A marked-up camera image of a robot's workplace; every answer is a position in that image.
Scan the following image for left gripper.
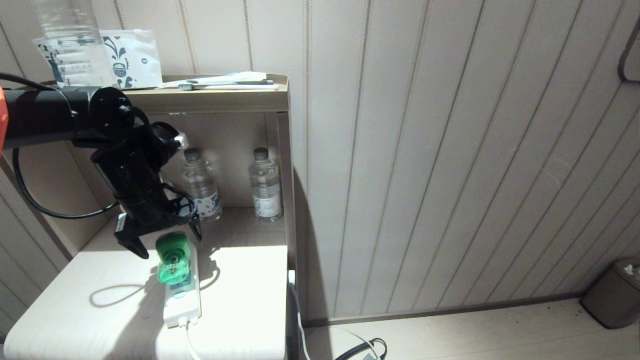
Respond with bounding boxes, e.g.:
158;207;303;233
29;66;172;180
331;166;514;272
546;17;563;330
91;142;203;260

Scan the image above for green mosquito repellent device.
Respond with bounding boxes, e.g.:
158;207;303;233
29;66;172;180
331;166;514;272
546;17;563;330
155;231;193;287

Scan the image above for white power strip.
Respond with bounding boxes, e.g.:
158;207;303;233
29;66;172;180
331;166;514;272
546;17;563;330
162;243;203;329

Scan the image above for small clear water bottle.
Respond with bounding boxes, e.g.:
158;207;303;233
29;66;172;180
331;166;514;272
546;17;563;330
180;147;223;223
248;147;283;223

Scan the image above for beige wooden bedside shelf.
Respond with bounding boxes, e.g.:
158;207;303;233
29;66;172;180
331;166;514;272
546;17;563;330
0;73;302;360

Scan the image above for white toothbrush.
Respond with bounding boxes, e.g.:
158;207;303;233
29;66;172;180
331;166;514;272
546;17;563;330
178;82;280;92

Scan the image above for white paper packet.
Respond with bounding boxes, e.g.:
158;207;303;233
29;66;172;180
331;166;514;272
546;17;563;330
157;71;275;90

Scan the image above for white printed plastic bag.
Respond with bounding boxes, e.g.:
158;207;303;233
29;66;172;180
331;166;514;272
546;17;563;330
32;28;164;90

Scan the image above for large clear water bottle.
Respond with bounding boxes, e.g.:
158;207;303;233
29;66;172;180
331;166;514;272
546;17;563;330
32;0;119;89

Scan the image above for grey trash bin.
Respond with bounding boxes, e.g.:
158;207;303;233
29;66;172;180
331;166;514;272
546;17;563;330
579;257;640;330

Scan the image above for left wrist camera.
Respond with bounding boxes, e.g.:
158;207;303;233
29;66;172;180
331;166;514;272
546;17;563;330
150;121;189;157

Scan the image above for white power strip cord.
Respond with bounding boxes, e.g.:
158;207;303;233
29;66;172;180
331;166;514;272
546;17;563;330
182;322;202;360

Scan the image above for black floor cable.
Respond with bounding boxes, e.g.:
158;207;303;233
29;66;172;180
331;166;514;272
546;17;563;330
334;337;388;360

